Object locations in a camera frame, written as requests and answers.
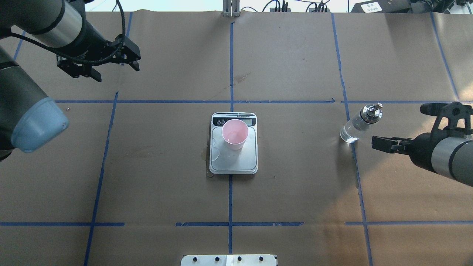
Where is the clear glass sauce bottle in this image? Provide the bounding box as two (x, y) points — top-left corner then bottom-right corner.
(340, 102), (383, 143)

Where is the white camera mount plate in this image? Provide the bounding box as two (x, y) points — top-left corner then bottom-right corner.
(180, 254), (279, 266)

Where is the aluminium frame post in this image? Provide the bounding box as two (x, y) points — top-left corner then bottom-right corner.
(222, 0), (241, 17)

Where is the black power strip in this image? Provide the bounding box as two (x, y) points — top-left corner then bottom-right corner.
(265, 4), (331, 13)

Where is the pink plastic cup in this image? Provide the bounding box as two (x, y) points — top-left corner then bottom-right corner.
(221, 119), (249, 150)

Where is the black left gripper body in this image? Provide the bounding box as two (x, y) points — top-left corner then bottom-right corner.
(76, 35), (141, 65)

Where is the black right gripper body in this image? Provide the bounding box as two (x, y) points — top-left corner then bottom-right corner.
(408, 133), (444, 171)

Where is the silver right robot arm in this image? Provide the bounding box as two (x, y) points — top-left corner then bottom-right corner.
(371, 102), (473, 186)

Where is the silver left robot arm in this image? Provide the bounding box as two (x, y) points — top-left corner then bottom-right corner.
(1, 0), (141, 160)

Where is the silver digital kitchen scale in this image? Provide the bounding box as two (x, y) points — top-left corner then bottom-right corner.
(208, 112), (258, 175)

